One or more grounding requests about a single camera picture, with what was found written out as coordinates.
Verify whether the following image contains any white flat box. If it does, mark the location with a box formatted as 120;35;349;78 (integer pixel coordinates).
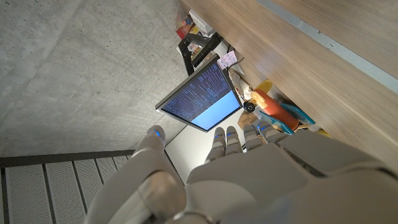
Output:
188;9;215;37

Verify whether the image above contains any pink sticky note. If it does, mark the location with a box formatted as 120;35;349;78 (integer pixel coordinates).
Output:
216;50;239;70

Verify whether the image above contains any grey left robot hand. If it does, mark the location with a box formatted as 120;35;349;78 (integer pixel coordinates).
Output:
83;121;398;224

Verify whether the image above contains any computer monitor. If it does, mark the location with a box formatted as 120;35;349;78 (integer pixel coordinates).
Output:
155;53;244;133

